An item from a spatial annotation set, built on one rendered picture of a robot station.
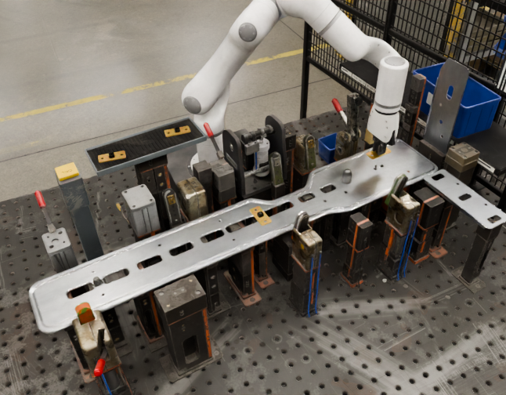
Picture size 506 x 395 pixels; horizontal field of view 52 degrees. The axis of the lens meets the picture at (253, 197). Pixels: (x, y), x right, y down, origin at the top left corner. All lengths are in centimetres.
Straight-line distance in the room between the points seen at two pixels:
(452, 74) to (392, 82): 30
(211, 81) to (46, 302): 88
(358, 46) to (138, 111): 275
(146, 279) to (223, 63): 75
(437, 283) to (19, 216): 164
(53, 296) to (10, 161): 244
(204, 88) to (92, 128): 228
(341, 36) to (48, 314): 113
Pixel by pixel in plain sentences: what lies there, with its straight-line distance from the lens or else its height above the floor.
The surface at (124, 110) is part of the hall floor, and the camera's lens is 417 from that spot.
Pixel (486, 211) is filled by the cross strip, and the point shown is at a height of 100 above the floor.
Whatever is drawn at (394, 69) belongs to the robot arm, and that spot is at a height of 140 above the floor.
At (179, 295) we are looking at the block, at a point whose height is 103.
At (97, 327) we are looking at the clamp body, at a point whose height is 106.
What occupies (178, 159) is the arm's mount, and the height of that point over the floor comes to 81.
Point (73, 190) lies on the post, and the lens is 169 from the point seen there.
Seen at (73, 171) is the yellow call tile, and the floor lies 116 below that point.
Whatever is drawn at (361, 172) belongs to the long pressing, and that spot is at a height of 100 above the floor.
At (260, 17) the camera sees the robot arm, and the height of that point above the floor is 152.
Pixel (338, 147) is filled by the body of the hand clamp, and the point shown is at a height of 99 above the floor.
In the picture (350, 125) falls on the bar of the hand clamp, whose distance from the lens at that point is 187.
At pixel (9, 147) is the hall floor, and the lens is 406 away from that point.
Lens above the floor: 214
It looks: 42 degrees down
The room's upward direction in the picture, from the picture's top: 1 degrees counter-clockwise
